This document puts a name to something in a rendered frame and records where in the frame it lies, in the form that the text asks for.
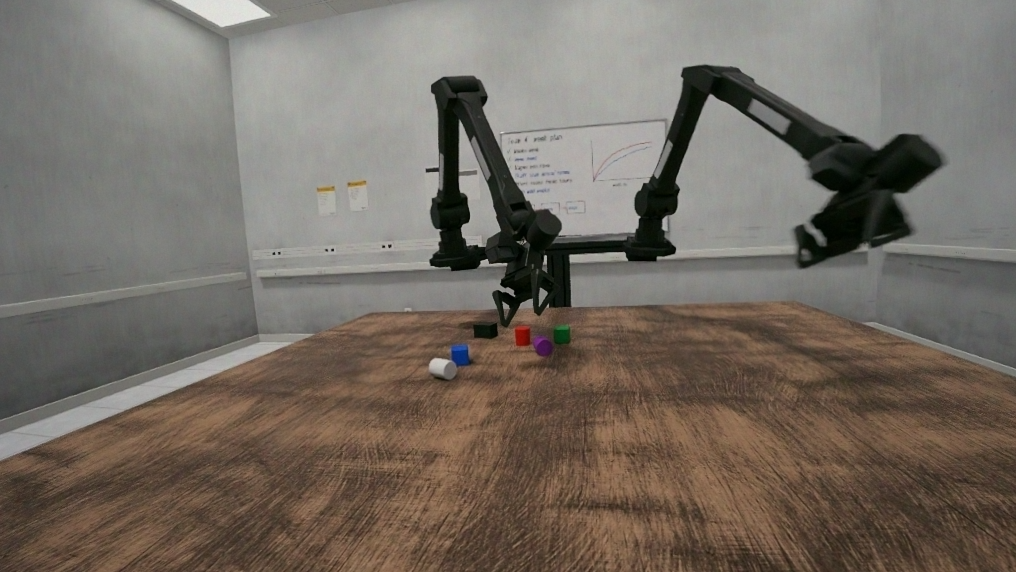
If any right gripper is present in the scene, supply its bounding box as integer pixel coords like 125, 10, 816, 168
492, 256, 560, 327

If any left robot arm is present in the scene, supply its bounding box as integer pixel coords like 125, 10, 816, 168
627, 63, 940, 248

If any blue cube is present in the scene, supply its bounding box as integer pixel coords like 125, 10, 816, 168
451, 345, 469, 366

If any white cylinder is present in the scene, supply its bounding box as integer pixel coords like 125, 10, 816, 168
429, 358, 457, 380

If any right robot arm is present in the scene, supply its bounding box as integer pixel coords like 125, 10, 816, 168
430, 75, 562, 277

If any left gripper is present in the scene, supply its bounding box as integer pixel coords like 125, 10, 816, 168
788, 190, 909, 270

